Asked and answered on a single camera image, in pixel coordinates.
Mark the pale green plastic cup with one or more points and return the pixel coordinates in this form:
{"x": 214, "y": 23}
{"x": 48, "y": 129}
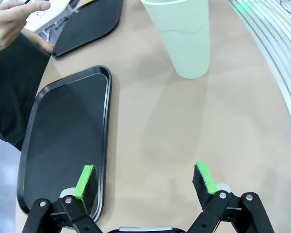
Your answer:
{"x": 186, "y": 43}

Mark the black plastic tray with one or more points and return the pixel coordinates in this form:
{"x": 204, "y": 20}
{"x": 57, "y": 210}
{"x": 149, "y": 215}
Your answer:
{"x": 87, "y": 26}
{"x": 68, "y": 136}

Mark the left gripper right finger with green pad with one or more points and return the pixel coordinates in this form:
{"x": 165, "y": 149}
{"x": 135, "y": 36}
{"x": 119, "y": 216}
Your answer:
{"x": 206, "y": 184}

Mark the person's torso black t-shirt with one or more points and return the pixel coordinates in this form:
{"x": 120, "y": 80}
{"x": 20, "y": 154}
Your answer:
{"x": 12, "y": 85}

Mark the person's left hand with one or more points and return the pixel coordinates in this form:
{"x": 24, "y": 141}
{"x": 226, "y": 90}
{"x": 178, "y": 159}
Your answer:
{"x": 42, "y": 44}

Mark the white table with speckled cup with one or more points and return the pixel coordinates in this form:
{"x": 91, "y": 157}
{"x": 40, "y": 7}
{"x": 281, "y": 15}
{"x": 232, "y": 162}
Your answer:
{"x": 55, "y": 9}

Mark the person's right hand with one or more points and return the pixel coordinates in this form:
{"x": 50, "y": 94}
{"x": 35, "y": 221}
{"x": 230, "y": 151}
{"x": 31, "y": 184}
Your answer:
{"x": 7, "y": 24}

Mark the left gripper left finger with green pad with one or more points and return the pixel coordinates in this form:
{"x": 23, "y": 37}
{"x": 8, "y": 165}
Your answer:
{"x": 82, "y": 184}

